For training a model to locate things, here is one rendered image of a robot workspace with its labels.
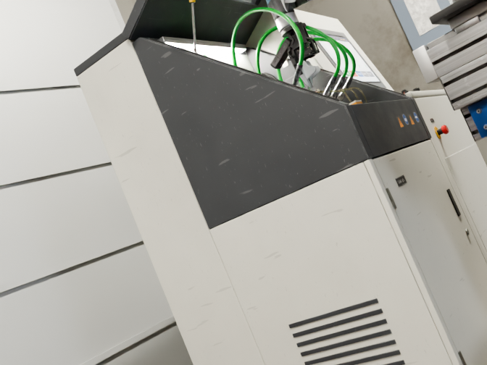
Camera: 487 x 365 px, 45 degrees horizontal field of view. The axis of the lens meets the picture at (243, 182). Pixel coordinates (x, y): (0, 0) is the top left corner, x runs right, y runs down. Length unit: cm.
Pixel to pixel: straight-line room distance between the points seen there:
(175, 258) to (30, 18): 182
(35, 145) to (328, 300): 177
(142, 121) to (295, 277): 72
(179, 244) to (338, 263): 56
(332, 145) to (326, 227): 23
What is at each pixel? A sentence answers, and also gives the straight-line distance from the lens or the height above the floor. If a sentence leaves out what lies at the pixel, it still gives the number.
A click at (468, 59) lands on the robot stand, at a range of 153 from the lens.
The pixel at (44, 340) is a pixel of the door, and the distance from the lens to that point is 277.
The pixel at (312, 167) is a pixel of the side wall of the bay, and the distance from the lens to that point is 168.
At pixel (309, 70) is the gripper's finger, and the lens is 203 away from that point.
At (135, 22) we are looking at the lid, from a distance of 198.
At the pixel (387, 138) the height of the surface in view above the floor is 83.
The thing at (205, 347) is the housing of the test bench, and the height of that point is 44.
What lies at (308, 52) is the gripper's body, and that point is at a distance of 202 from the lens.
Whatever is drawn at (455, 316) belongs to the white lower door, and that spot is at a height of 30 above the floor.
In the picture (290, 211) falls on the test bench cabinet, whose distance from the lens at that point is 173.
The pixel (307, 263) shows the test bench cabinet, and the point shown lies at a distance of 174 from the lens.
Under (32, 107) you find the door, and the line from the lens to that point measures 312.
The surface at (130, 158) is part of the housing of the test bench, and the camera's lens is 204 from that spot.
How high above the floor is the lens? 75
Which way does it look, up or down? 4 degrees up
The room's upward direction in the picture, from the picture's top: 23 degrees counter-clockwise
